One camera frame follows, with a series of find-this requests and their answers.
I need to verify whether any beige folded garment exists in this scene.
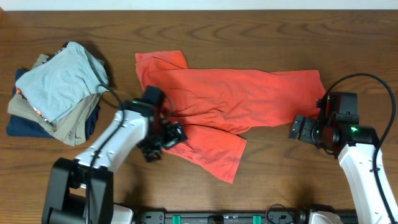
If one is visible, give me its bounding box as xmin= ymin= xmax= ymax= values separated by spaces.
xmin=6 ymin=51 xmax=108 ymax=146

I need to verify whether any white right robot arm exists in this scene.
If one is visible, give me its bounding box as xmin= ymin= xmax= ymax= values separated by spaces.
xmin=289 ymin=112 xmax=397 ymax=223

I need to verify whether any light blue folded garment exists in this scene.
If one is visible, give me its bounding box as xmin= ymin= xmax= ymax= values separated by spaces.
xmin=16 ymin=42 xmax=109 ymax=122

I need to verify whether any navy blue folded garment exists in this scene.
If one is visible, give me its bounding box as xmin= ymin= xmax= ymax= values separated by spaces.
xmin=6 ymin=88 xmax=101 ymax=146

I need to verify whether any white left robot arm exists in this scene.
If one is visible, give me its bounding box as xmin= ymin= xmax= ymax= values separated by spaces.
xmin=42 ymin=100 xmax=187 ymax=223

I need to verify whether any red orange t-shirt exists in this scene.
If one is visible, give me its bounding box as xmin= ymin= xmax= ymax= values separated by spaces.
xmin=135 ymin=50 xmax=325 ymax=183

